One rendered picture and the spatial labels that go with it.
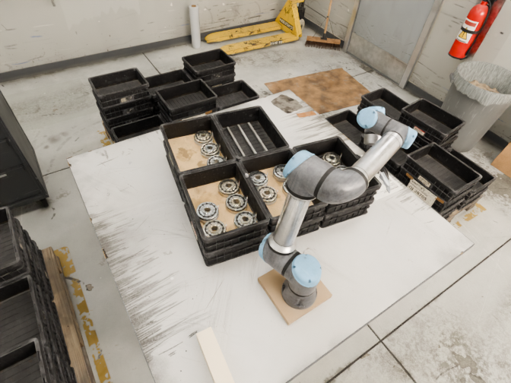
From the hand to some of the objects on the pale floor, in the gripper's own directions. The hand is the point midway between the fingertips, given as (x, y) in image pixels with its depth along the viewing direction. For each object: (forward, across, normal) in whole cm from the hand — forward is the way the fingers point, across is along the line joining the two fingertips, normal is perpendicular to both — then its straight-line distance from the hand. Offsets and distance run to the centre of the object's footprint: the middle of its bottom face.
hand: (370, 192), depth 144 cm
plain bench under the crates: (+61, -84, +50) cm, 116 cm away
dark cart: (+20, -262, -7) cm, 263 cm away
